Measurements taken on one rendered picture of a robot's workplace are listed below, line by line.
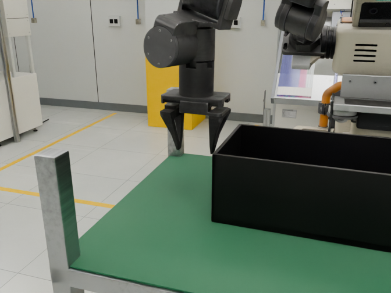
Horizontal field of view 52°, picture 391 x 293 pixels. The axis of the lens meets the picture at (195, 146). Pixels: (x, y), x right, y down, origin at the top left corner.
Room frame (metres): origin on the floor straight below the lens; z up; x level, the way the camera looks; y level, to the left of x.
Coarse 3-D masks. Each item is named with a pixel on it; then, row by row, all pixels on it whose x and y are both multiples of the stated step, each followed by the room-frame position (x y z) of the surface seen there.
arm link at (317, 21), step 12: (288, 0) 1.01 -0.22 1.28; (300, 0) 0.98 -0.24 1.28; (312, 0) 0.96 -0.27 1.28; (324, 0) 0.98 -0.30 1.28; (276, 12) 1.02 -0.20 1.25; (288, 12) 1.00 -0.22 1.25; (324, 12) 0.99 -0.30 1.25; (276, 24) 1.03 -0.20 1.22; (312, 24) 0.97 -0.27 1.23; (312, 36) 0.98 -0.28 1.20
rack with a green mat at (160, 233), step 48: (48, 192) 0.43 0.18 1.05; (144, 192) 0.65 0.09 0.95; (192, 192) 0.65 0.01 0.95; (48, 240) 0.44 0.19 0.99; (96, 240) 0.49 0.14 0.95; (144, 240) 0.49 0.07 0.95; (192, 240) 0.49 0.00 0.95; (240, 240) 0.49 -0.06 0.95; (288, 240) 0.49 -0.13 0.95; (96, 288) 0.42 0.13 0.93; (144, 288) 0.40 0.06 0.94; (192, 288) 0.39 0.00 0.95; (240, 288) 0.39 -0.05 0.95; (288, 288) 0.39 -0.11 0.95; (336, 288) 0.39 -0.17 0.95; (384, 288) 0.39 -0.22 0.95
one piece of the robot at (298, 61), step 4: (296, 56) 1.11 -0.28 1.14; (300, 56) 1.11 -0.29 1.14; (304, 56) 1.10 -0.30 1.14; (308, 56) 1.10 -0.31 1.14; (292, 60) 1.11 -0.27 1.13; (296, 60) 1.10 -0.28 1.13; (300, 60) 1.10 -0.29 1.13; (304, 60) 1.10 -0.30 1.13; (308, 60) 1.09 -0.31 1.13; (292, 64) 1.10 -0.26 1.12; (296, 64) 1.10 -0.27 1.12; (300, 64) 1.09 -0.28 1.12; (304, 64) 1.09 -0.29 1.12; (308, 64) 1.09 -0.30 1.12; (292, 68) 1.10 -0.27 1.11; (296, 68) 1.10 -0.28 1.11; (300, 68) 1.10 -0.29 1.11; (304, 68) 1.09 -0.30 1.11; (308, 68) 1.09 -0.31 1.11
